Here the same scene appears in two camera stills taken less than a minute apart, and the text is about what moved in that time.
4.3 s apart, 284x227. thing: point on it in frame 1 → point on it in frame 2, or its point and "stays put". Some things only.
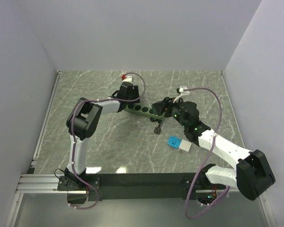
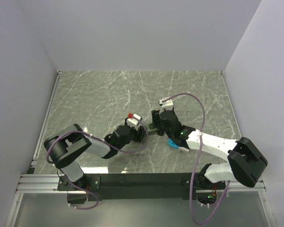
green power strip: (144, 109) → (151, 129)
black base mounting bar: (174, 187) stays put
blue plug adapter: (173, 142) stays put
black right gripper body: (174, 108) → (155, 117)
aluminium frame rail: (40, 183) stays put
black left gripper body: (135, 94) → (133, 135)
